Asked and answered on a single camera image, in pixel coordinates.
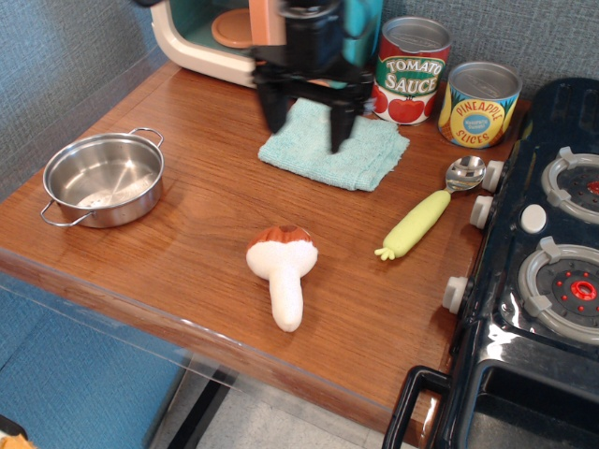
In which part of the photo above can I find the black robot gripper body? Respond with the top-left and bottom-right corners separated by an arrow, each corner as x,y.
252,1 -> 374,106

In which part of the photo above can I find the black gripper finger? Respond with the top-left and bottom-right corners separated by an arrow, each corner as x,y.
329,101 -> 365,153
257,81 -> 290,134

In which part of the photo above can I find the stainless steel pot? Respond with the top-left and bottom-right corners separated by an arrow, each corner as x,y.
40,127 -> 166,228

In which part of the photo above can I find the teal toy microwave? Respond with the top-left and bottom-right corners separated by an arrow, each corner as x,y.
150,1 -> 382,86

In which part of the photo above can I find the orange microwave turntable plate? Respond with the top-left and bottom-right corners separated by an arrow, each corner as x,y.
211,8 -> 253,50

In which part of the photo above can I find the teal folded cloth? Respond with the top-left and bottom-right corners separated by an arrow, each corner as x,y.
257,99 -> 410,192

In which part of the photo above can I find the tomato sauce can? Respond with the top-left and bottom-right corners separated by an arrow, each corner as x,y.
372,16 -> 452,124

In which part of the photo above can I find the pineapple slices can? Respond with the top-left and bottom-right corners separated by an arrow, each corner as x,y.
438,61 -> 522,149

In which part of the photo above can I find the plush mushroom toy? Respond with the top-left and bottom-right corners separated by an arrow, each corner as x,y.
246,224 -> 318,333

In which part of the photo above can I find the black toy stove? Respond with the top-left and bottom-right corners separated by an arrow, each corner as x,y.
384,78 -> 598,448

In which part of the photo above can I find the orange plush toy corner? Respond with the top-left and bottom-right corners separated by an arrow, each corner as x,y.
0,434 -> 37,449

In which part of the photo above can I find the spoon with green handle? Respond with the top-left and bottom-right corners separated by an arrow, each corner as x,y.
374,155 -> 487,261

